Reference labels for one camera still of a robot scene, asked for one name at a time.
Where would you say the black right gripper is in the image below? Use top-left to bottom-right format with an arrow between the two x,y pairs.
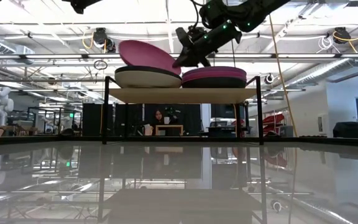
172,20 -> 242,68

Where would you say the pink plate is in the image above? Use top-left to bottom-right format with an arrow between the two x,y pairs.
181,70 -> 247,84

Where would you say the purple plate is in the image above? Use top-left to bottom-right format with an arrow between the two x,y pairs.
118,39 -> 182,76
183,65 -> 247,75

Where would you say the black plate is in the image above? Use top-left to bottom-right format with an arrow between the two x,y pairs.
181,77 -> 247,89

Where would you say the cream plate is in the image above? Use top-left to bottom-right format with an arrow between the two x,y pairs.
115,70 -> 183,89

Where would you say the black monitor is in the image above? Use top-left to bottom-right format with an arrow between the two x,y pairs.
210,103 -> 239,119

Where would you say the person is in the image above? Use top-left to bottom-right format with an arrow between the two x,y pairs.
152,108 -> 165,137

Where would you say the small wooden table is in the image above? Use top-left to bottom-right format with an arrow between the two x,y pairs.
155,124 -> 185,137

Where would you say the dark background desk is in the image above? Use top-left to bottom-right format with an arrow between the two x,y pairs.
206,125 -> 239,138

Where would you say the black curtain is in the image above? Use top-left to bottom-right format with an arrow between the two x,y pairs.
81,103 -> 203,137

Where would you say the red object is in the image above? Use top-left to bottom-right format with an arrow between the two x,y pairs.
261,112 -> 286,135

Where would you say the gray bin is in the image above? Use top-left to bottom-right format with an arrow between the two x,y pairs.
279,124 -> 294,138

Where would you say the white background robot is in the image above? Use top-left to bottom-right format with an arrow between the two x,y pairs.
0,86 -> 14,127

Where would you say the black covered object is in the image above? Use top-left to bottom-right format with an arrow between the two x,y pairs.
332,121 -> 358,139

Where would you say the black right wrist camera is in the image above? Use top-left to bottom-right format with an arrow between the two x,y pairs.
175,26 -> 207,47

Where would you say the black frame wooden shelf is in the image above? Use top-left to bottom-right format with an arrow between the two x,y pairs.
101,75 -> 265,146

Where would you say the black ceiling cable reel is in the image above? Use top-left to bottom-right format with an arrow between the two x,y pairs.
333,27 -> 351,45
91,27 -> 117,54

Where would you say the black hanging cable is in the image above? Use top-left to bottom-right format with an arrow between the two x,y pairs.
230,40 -> 236,68

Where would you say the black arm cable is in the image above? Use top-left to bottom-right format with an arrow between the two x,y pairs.
190,0 -> 204,30

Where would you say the black cable loop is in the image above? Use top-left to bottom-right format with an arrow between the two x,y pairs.
93,59 -> 109,71

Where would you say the silver air duct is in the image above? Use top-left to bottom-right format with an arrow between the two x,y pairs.
284,57 -> 358,91
0,30 -> 36,56

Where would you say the black background frame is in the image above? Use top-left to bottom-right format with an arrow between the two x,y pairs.
26,106 -> 83,133

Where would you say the white cable coil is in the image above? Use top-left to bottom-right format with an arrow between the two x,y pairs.
318,35 -> 336,54

